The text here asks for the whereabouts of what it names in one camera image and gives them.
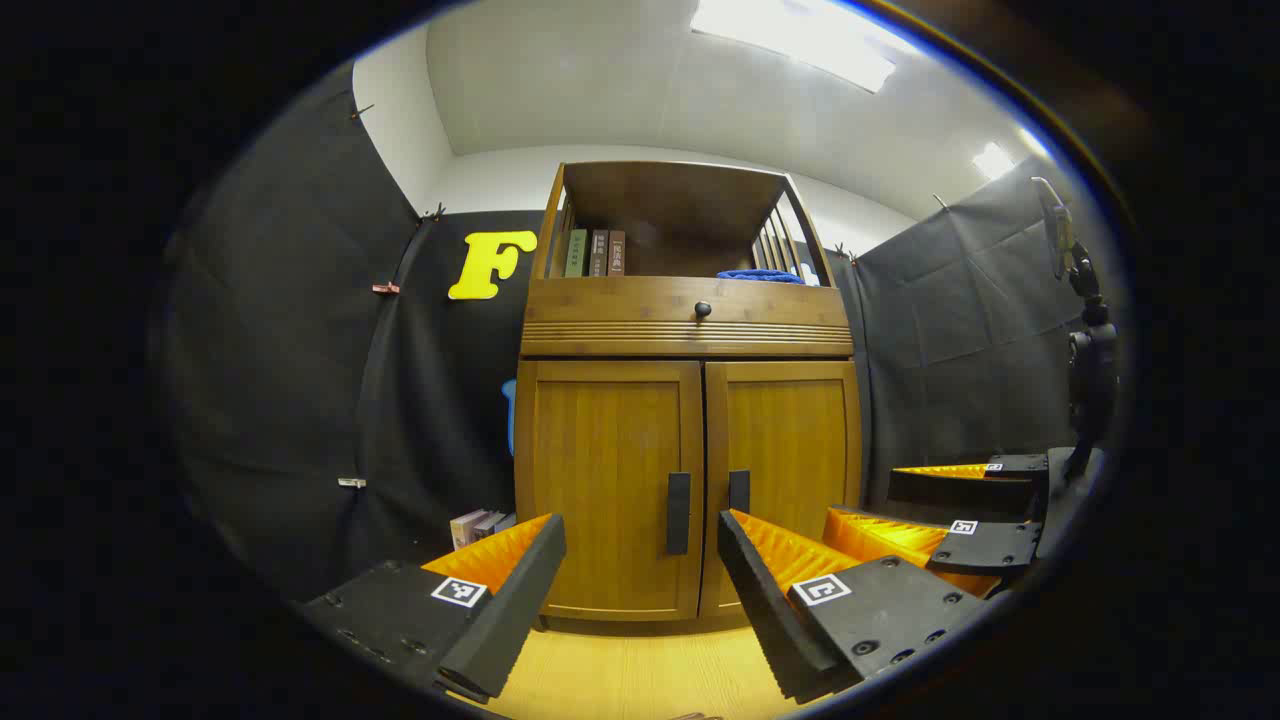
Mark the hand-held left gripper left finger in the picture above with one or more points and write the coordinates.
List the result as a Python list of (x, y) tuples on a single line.
[(510, 620)]

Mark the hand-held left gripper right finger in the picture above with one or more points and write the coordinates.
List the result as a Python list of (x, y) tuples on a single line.
[(765, 600)]

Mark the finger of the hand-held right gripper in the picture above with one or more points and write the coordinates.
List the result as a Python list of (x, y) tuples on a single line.
[(985, 550), (960, 490)]

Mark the wooden shoe cabinet door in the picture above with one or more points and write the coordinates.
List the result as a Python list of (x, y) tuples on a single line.
[(800, 440), (600, 460)]

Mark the wooden double-door shoe cabinet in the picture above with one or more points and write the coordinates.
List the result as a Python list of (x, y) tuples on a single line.
[(650, 340)]

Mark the wooden cabinet drawer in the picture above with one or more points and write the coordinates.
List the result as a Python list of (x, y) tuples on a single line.
[(610, 305)]

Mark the brown and yellow book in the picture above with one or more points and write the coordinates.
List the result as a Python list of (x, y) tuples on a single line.
[(488, 524)]

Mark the lilac book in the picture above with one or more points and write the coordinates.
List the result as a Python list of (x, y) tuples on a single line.
[(505, 520)]

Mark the small ceiling light panel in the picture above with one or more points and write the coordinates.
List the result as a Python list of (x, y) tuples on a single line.
[(993, 161)]

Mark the blue cloth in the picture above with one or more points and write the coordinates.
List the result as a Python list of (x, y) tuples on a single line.
[(760, 276)]

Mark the black backdrop cloth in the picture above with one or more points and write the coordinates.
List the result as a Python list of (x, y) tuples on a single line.
[(300, 350)]

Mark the dark brown book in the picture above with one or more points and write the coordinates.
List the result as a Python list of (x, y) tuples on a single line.
[(598, 253)]

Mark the reddish brown book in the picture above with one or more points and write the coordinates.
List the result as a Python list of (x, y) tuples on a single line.
[(616, 253)]

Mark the large ceiling light panel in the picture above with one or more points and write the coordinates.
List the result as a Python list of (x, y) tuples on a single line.
[(800, 40)]

